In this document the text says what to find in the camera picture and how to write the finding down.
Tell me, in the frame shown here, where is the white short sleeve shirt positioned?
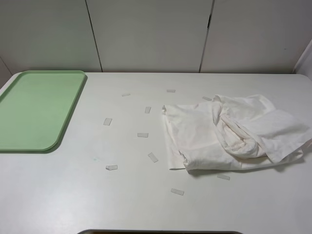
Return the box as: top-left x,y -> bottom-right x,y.
162,95 -> 312,171

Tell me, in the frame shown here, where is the green plastic tray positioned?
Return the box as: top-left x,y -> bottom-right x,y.
0,71 -> 86,153

